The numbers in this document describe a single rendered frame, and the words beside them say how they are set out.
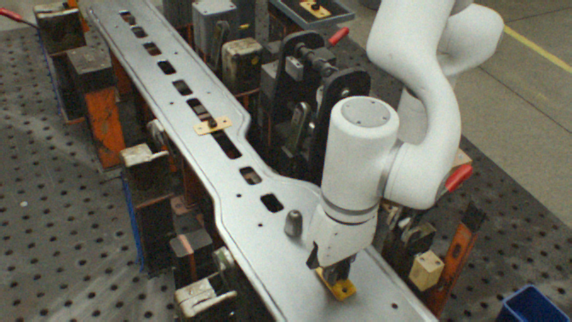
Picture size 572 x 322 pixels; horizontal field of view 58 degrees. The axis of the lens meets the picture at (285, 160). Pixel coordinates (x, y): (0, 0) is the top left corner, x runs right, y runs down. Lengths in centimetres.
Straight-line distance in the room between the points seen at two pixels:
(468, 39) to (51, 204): 110
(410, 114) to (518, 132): 181
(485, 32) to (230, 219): 68
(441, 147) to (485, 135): 239
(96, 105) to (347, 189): 87
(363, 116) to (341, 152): 5
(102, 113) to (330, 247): 83
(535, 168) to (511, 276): 157
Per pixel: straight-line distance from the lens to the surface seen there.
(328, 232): 74
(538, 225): 156
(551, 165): 299
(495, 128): 310
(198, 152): 110
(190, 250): 94
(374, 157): 64
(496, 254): 144
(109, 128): 145
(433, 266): 87
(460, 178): 92
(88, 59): 139
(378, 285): 90
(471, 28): 124
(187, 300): 81
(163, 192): 111
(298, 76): 109
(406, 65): 67
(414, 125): 138
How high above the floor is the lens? 172
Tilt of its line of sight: 42 degrees down
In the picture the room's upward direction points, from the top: 4 degrees clockwise
